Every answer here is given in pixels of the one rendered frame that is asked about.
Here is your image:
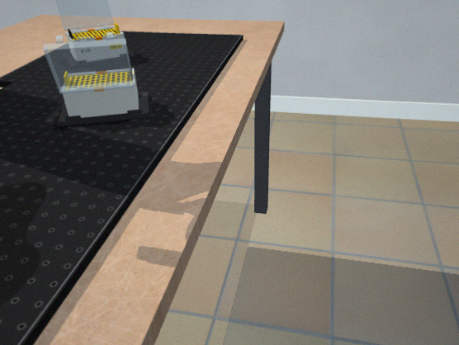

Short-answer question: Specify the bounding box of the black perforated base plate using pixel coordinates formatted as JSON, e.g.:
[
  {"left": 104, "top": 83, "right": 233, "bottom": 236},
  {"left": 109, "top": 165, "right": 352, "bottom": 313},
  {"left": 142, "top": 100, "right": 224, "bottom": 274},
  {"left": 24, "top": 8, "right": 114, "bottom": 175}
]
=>
[{"left": 0, "top": 31, "right": 244, "bottom": 345}]

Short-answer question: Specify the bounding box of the white tip box with clear lid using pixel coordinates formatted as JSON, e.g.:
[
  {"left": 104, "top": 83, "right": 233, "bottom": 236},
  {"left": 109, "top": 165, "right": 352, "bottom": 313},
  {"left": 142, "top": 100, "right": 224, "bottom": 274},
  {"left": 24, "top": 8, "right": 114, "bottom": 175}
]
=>
[{"left": 55, "top": 0, "right": 115, "bottom": 34}]

